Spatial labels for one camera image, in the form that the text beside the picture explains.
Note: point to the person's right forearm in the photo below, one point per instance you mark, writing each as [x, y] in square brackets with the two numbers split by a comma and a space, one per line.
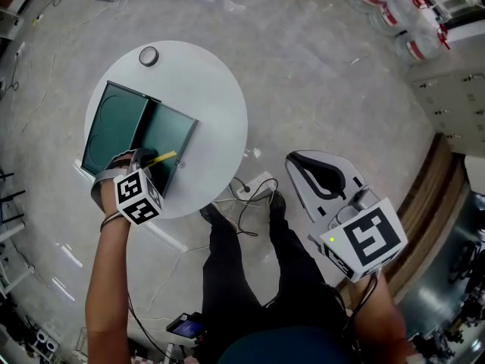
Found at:
[379, 324]

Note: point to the person's right dark shoe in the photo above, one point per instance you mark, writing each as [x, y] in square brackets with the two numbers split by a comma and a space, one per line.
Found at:
[278, 200]

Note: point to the person's right trouser leg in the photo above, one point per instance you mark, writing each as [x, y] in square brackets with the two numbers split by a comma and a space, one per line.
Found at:
[299, 264]

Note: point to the grey drawer cabinet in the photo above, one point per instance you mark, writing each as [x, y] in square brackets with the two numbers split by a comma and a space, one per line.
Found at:
[451, 104]

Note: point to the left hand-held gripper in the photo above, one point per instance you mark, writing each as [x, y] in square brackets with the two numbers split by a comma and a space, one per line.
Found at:
[137, 199]

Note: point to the black wrist band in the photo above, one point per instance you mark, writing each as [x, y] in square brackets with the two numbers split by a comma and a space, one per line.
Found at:
[110, 220]

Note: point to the white power strip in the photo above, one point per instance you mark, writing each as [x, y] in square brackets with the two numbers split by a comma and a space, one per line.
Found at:
[254, 185]

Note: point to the person's dark shoe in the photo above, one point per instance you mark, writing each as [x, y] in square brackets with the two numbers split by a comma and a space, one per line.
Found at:
[278, 200]
[212, 212]

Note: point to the person's left forearm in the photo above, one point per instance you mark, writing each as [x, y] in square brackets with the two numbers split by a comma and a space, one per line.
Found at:
[108, 279]

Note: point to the person's blue shirt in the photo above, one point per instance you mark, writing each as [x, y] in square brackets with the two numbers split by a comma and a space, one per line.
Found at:
[284, 347]

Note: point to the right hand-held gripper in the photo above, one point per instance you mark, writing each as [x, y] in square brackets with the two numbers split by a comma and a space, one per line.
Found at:
[363, 237]

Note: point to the person's left dark shoe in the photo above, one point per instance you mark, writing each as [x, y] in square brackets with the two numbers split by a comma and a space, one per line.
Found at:
[212, 212]

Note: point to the group of clear water jugs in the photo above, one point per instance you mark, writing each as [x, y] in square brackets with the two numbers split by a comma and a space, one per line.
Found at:
[401, 10]

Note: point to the curved wooden platform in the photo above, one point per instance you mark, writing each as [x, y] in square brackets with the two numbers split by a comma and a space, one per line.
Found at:
[428, 211]

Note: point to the person's trouser leg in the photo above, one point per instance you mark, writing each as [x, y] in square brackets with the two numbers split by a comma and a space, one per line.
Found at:
[231, 271]
[299, 264]

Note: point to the person's left trouser leg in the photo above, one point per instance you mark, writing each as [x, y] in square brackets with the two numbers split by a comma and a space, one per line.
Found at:
[231, 271]

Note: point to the person's left hand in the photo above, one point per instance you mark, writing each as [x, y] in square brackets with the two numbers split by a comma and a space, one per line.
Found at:
[120, 160]

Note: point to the green metal box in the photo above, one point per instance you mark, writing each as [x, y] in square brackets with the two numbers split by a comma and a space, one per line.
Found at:
[113, 123]

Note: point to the black device with screen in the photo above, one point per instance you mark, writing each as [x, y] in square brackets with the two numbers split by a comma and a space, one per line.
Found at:
[185, 326]

